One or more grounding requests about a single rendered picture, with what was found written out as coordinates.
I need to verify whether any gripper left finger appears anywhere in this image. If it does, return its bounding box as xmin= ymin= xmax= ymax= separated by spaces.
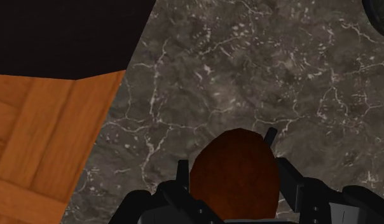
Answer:
xmin=109 ymin=159 xmax=224 ymax=224

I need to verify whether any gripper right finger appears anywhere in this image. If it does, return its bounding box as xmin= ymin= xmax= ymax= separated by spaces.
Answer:
xmin=263 ymin=126 xmax=384 ymax=224

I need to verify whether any reddish brown oval object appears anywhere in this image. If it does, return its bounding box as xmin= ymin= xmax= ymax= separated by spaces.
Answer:
xmin=189 ymin=127 xmax=281 ymax=221

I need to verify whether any dark round object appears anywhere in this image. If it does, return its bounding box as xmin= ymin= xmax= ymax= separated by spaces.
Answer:
xmin=361 ymin=0 xmax=384 ymax=41

